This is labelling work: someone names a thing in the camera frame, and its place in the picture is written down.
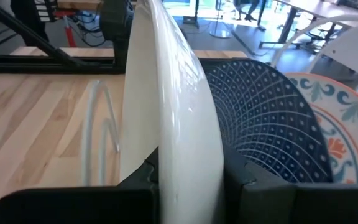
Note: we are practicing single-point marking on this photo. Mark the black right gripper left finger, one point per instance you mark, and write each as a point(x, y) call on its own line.
point(73, 205)

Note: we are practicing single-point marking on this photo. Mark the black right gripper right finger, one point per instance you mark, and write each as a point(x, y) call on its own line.
point(291, 205)

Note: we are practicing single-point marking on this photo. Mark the blue patterned plate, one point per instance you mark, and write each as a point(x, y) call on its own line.
point(259, 118)

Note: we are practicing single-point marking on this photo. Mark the floral plate with orange rim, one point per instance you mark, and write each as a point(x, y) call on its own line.
point(346, 130)

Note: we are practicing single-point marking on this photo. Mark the plain white plate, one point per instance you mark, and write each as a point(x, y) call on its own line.
point(179, 124)

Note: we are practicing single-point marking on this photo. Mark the red plastic tool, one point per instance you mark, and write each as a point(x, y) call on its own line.
point(69, 31)

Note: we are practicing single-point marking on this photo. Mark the office desk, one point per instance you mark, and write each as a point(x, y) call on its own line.
point(306, 9)

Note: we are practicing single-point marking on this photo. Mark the person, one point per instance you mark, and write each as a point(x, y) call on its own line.
point(247, 9)

